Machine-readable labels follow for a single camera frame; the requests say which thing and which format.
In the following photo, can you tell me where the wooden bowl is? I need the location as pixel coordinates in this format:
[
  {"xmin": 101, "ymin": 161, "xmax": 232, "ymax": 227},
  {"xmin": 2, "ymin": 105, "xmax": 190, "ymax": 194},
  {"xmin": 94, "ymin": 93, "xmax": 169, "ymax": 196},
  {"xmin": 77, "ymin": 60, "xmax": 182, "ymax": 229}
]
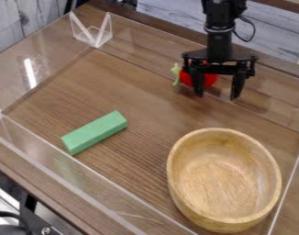
[{"xmin": 166, "ymin": 128, "xmax": 281, "ymax": 233}]

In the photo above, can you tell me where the clear acrylic corner bracket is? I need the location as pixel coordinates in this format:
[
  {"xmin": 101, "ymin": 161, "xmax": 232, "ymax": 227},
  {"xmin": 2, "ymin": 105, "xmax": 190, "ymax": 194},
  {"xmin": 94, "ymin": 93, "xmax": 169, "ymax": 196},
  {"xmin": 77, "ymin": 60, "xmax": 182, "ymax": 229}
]
[{"xmin": 68, "ymin": 12, "xmax": 112, "ymax": 49}]

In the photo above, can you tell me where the red toy strawberry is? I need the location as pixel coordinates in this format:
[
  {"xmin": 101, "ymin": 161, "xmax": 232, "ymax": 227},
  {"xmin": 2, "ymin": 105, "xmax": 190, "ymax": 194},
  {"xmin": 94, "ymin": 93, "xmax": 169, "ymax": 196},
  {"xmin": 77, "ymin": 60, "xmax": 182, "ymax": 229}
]
[{"xmin": 170, "ymin": 62, "xmax": 217, "ymax": 87}]

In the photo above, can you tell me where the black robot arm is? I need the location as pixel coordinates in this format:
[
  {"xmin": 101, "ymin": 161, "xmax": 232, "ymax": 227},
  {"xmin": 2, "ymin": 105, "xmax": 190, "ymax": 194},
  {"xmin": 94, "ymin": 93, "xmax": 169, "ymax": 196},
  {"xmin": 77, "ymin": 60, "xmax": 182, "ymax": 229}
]
[{"xmin": 181, "ymin": 0, "xmax": 257, "ymax": 100}]

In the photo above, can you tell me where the green rectangular block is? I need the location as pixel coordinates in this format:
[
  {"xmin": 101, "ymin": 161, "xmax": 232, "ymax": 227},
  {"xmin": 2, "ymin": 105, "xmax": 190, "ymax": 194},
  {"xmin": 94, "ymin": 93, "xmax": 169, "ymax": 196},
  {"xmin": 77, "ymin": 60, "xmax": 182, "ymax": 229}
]
[{"xmin": 61, "ymin": 110, "xmax": 126, "ymax": 155}]

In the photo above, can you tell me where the clear acrylic tray wall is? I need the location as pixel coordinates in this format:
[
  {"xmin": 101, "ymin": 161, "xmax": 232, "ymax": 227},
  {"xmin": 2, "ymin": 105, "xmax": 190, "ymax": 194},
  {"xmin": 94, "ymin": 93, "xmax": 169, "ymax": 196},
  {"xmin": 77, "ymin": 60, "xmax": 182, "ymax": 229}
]
[{"xmin": 0, "ymin": 111, "xmax": 196, "ymax": 235}]

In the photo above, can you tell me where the black metal table frame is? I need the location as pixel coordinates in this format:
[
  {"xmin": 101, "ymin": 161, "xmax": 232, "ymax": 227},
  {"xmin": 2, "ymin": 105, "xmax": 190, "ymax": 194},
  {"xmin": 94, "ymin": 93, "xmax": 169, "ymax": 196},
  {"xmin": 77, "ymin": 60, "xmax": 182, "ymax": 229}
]
[{"xmin": 20, "ymin": 192, "xmax": 74, "ymax": 235}]

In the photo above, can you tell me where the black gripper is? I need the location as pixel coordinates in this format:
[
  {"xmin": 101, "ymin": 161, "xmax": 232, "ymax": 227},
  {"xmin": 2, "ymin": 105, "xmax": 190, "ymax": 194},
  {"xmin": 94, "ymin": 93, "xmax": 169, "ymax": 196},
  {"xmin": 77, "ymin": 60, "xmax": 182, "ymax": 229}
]
[{"xmin": 181, "ymin": 49, "xmax": 257, "ymax": 100}]

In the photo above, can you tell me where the black cable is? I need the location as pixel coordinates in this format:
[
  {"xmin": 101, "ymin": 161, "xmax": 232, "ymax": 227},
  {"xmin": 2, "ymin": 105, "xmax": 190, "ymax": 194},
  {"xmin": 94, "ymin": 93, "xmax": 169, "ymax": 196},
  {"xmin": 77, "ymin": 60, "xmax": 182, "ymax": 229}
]
[{"xmin": 232, "ymin": 15, "xmax": 257, "ymax": 43}]

